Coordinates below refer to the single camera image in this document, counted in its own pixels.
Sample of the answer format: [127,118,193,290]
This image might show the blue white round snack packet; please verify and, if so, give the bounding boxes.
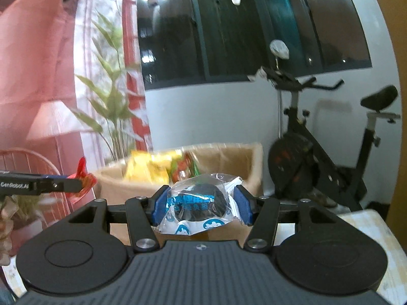
[157,173,243,235]

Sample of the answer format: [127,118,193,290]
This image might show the cardboard box with plastic liner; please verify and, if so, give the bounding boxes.
[93,143,264,245]

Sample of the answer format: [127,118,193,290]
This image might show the checkered tablecloth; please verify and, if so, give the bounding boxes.
[1,208,407,302]

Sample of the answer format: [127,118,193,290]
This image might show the red meat snack packet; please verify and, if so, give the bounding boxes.
[66,156,97,203]

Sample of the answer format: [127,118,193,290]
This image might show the green corn chip bag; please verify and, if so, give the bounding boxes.
[170,152,200,183]

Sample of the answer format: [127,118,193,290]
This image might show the dark window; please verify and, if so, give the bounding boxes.
[137,0,371,90]

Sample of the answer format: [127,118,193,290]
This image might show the yellow corn chip bag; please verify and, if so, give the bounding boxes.
[123,149,183,185]

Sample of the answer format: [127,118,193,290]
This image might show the black exercise bike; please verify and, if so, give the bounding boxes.
[248,39,402,212]

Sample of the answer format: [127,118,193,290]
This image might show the printed room scene backdrop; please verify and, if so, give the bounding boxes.
[0,0,153,261]

